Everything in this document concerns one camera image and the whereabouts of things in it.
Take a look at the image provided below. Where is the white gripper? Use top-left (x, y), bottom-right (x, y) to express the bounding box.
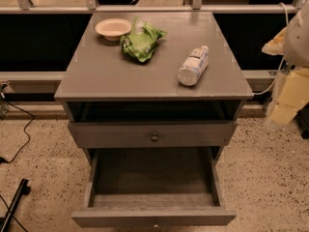
top-left (262, 28), bottom-right (309, 131)

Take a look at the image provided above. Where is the grey drawer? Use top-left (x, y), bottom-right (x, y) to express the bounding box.
top-left (71, 148), bottom-right (236, 227)
top-left (69, 121), bottom-right (238, 149)

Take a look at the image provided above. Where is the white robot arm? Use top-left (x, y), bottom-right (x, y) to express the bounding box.
top-left (262, 1), bottom-right (309, 131)

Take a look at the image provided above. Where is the grey wooden drawer cabinet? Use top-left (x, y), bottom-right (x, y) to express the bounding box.
top-left (53, 11), bottom-right (255, 164)

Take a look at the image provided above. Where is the grey top drawer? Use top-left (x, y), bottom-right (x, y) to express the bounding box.
top-left (69, 121), bottom-right (238, 149)

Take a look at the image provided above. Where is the white plastic bottle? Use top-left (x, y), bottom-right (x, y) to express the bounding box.
top-left (178, 45), bottom-right (209, 86)

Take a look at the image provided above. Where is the green chip bag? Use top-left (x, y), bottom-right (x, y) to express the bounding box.
top-left (120, 17), bottom-right (167, 63)

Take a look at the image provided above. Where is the beige paper bowl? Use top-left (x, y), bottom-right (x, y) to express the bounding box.
top-left (95, 18), bottom-right (132, 42)

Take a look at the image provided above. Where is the black metal floor stand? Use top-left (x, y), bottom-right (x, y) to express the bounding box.
top-left (0, 179), bottom-right (31, 232)

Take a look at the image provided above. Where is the white hanging cable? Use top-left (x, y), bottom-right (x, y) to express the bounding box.
top-left (253, 2), bottom-right (290, 97)

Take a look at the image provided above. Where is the grey metal railing frame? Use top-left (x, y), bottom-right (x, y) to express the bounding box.
top-left (0, 0), bottom-right (309, 15)

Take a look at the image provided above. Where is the black floor cable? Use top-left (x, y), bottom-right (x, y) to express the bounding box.
top-left (0, 92), bottom-right (36, 164)

